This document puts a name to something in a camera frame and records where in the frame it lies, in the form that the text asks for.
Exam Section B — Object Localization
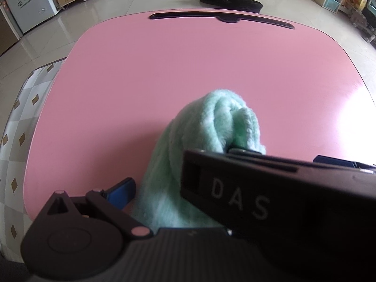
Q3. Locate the checkered cloth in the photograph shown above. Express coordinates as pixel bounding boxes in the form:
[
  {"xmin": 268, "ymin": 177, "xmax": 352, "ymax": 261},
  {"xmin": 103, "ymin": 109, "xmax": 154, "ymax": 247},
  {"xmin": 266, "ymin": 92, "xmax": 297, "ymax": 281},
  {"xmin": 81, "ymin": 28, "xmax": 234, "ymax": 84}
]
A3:
[{"xmin": 0, "ymin": 57, "xmax": 68, "ymax": 259}]

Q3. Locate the yellow box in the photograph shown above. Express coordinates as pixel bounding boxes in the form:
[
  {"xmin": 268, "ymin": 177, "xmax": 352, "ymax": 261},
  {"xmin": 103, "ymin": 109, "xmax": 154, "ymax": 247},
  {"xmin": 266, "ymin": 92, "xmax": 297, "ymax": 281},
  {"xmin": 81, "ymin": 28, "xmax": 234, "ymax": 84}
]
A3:
[{"xmin": 342, "ymin": 0, "xmax": 368, "ymax": 12}]

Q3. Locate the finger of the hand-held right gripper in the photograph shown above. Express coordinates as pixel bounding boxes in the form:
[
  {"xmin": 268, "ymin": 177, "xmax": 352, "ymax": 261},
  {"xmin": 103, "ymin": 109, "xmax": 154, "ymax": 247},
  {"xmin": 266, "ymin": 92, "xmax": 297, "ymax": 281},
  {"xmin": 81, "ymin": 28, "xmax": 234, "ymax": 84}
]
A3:
[
  {"xmin": 227, "ymin": 148, "xmax": 266, "ymax": 157},
  {"xmin": 312, "ymin": 155, "xmax": 376, "ymax": 171}
]

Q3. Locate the turquoise study chair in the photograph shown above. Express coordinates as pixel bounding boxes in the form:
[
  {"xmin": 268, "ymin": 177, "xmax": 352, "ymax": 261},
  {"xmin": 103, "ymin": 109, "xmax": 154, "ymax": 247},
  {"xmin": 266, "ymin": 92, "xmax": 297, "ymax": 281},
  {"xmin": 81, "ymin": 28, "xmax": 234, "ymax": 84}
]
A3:
[{"xmin": 351, "ymin": 4, "xmax": 376, "ymax": 43}]

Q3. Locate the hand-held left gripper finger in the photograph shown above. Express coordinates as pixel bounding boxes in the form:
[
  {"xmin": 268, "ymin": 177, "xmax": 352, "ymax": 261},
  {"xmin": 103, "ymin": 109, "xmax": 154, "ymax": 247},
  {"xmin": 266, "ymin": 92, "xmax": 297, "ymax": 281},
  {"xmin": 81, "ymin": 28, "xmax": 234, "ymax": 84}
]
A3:
[{"xmin": 39, "ymin": 178, "xmax": 154, "ymax": 240}]

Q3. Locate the mint green towel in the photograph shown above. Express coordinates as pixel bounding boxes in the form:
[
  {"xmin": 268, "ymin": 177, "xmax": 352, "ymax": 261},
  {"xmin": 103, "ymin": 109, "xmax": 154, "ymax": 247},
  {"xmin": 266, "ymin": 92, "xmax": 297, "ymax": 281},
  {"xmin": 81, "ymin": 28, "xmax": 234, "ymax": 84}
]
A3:
[{"xmin": 131, "ymin": 89, "xmax": 267, "ymax": 230}]

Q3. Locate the white chest freezer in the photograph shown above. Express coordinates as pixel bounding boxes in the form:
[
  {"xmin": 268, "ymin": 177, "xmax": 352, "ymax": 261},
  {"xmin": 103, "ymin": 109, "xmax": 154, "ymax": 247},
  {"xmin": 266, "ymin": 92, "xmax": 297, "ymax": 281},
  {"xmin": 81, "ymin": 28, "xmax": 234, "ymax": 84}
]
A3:
[{"xmin": 2, "ymin": 0, "xmax": 59, "ymax": 34}]

